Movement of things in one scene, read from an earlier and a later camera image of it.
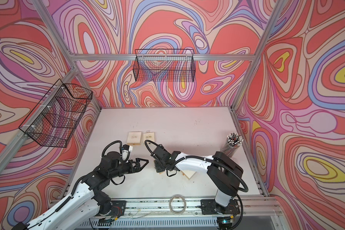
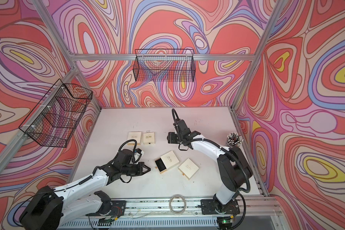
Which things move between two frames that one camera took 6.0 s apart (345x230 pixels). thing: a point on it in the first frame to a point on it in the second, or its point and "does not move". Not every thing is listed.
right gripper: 157,167 to 170,137
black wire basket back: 164,65 does not move
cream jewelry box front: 188,173 does not move
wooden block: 134,138 does not move
